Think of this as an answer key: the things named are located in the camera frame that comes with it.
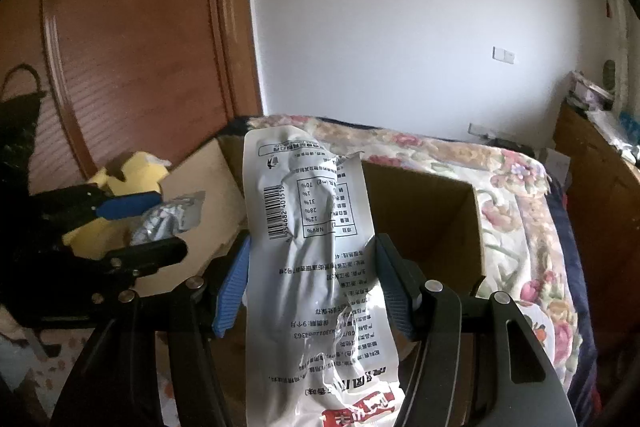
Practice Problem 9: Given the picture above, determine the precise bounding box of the wooden window-side cabinet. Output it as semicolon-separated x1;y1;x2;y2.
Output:
552;100;640;358

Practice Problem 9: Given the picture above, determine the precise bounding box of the yellow plush pillow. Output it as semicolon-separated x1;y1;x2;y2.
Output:
62;150;173;260

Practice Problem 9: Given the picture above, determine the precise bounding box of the brown cardboard box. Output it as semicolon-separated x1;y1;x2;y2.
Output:
136;126;484;426

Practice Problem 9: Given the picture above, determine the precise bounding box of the clutter on cabinet top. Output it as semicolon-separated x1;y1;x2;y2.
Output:
565;70;639;167

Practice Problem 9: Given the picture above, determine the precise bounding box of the floral quilt blanket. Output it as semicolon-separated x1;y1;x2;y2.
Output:
219;115;597;426

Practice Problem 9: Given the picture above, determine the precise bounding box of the white wall switch plate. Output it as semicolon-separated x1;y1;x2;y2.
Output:
492;46;515;65

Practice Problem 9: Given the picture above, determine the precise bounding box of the wooden louvered wardrobe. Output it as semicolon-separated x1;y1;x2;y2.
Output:
1;0;264;193

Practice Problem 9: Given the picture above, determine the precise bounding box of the orange print bed sheet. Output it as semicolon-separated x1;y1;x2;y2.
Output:
0;296;557;427

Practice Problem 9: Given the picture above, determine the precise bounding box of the white silver flat pouch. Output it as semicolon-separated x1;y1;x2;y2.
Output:
130;191;206;246

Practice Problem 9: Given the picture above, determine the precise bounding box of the long white snack pouch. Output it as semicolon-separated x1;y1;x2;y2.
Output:
243;126;405;426

